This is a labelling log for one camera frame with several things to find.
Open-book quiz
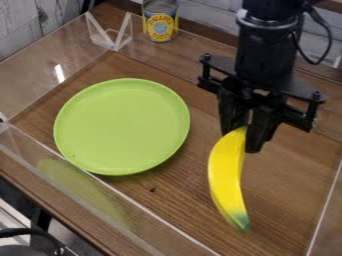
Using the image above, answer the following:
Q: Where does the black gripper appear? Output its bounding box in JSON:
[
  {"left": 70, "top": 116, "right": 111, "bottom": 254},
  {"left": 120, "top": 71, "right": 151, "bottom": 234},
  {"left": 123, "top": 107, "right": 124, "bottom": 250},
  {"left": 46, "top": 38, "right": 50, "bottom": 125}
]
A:
[{"left": 198, "top": 9, "right": 327, "bottom": 153}]

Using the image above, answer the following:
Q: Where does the yellow banana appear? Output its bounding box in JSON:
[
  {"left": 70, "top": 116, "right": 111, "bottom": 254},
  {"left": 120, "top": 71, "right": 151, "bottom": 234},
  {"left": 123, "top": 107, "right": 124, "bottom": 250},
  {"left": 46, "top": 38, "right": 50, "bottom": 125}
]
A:
[{"left": 207, "top": 127, "right": 250, "bottom": 232}]

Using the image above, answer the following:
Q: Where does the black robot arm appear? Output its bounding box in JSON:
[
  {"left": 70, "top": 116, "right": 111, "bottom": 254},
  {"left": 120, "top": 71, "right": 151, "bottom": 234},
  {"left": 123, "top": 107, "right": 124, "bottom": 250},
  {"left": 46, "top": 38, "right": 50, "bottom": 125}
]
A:
[{"left": 198, "top": 0, "right": 329, "bottom": 153}]

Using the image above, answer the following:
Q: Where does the green plate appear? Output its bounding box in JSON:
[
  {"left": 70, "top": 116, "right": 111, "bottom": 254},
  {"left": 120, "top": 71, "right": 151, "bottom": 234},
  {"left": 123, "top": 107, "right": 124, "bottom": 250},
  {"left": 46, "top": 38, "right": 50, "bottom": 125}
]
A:
[{"left": 54, "top": 78, "right": 190, "bottom": 176}]

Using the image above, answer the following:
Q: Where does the yellow blue tin can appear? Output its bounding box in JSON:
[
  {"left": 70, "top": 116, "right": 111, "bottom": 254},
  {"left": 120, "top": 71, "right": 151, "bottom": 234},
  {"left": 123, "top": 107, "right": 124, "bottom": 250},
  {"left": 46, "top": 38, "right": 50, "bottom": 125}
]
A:
[{"left": 142, "top": 0, "right": 179, "bottom": 43}]

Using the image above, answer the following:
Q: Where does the clear acrylic enclosure wall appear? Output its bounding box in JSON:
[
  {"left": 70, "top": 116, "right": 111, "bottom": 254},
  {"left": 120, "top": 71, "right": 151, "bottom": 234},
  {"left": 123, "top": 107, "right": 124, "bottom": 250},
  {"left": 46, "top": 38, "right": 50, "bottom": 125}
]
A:
[{"left": 0, "top": 11, "right": 342, "bottom": 256}]

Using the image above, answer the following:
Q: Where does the black cable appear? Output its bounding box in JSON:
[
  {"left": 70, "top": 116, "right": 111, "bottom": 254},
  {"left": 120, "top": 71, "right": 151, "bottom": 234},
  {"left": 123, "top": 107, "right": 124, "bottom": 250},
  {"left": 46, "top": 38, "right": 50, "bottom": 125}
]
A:
[{"left": 291, "top": 6, "right": 334, "bottom": 66}]

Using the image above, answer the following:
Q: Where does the black table leg bracket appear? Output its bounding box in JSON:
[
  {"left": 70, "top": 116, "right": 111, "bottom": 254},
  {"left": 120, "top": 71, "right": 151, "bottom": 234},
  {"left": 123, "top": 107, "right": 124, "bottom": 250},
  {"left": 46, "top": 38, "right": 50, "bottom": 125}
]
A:
[{"left": 28, "top": 207, "right": 79, "bottom": 256}]

